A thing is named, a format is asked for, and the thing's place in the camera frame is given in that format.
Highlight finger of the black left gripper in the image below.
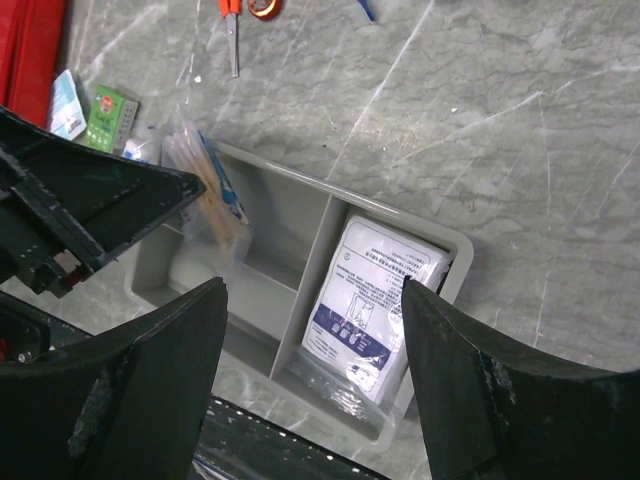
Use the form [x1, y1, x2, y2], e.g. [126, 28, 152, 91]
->
[1, 109, 205, 297]

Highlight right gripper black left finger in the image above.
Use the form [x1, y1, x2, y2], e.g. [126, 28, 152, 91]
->
[1, 278, 228, 479]

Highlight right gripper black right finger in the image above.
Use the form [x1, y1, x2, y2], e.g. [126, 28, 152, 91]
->
[401, 278, 639, 479]

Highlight light blue gauze packet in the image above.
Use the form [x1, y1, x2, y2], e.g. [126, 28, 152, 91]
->
[47, 69, 87, 141]

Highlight white blue instruction packet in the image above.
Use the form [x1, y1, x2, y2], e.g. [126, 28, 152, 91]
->
[288, 215, 453, 426]

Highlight cotton swabs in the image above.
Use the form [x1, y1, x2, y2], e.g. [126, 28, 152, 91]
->
[161, 113, 252, 281]

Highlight red first aid pouch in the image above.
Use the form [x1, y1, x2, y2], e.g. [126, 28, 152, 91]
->
[1, 0, 67, 128]

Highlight green medicine box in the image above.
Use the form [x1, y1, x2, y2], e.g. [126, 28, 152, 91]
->
[83, 85, 140, 155]

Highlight grey plastic divided tray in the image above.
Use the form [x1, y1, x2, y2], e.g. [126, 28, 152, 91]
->
[123, 139, 475, 454]

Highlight small round balm tin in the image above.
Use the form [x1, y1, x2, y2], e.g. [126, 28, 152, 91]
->
[247, 0, 284, 21]

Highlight blue plastic tweezers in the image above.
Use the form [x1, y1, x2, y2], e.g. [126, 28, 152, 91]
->
[357, 0, 376, 23]

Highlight black mounting base rail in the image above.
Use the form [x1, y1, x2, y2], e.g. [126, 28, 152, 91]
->
[188, 396, 384, 480]

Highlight orange handled scissors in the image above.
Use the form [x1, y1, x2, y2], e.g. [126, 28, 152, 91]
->
[218, 0, 242, 78]

